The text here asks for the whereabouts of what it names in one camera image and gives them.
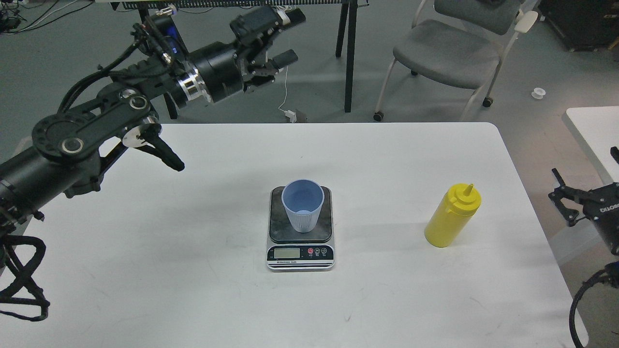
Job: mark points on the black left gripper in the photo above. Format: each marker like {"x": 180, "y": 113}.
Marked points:
{"x": 212, "y": 71}

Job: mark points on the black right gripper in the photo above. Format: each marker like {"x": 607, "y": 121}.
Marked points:
{"x": 607, "y": 217}

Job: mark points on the yellow squeeze bottle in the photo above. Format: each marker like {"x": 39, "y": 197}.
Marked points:
{"x": 457, "y": 207}

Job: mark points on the blue ribbed plastic cup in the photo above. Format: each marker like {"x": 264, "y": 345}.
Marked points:
{"x": 303, "y": 201}

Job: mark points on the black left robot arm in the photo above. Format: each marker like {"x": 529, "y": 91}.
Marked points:
{"x": 111, "y": 110}

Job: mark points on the digital kitchen scale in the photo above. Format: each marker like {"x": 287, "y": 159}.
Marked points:
{"x": 289, "y": 250}

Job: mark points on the white side table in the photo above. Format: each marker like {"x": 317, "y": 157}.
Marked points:
{"x": 596, "y": 130}

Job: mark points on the small white spool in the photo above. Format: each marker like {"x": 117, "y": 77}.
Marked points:
{"x": 538, "y": 93}

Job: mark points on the black trestle table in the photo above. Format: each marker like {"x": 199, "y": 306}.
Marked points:
{"x": 346, "y": 31}

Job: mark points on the black cabinet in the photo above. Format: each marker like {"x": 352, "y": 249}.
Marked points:
{"x": 582, "y": 25}

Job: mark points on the grey office chair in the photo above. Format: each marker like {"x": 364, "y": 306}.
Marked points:
{"x": 456, "y": 57}

